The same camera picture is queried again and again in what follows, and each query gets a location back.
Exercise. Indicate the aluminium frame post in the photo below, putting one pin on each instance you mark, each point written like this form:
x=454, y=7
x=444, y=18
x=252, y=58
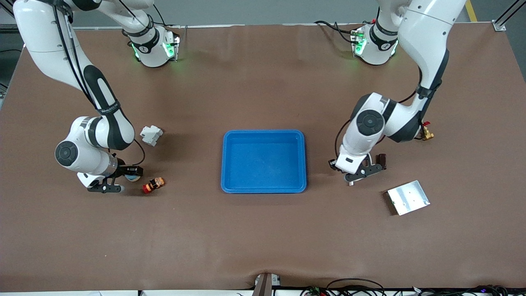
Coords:
x=509, y=12

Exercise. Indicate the blue plastic tray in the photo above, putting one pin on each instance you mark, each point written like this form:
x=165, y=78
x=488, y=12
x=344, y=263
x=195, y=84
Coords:
x=263, y=164

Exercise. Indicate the plain dark brown capacitor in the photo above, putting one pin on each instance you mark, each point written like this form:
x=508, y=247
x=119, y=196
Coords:
x=382, y=161

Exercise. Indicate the white circuit breaker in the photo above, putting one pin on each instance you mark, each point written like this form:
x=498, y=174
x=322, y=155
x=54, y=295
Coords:
x=151, y=135

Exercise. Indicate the silver metal plate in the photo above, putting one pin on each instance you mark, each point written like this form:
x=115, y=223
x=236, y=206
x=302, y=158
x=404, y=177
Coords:
x=409, y=197

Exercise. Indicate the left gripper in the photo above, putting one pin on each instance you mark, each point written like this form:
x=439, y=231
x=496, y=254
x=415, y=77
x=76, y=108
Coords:
x=379, y=160

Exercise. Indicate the blue bell cream button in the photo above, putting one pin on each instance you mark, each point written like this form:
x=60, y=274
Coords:
x=132, y=178

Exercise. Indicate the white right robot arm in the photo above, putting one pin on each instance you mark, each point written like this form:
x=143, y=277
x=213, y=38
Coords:
x=37, y=33

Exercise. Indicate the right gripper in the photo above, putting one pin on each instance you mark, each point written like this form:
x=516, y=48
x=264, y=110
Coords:
x=125, y=169

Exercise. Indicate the red orange emergency stop button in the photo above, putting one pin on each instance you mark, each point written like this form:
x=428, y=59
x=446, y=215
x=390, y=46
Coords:
x=154, y=185

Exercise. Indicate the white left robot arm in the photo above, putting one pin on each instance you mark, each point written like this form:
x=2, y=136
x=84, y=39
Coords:
x=427, y=37

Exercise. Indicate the grey table edge clamp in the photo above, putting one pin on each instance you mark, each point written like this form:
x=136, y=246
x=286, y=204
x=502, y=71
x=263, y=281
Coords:
x=263, y=285

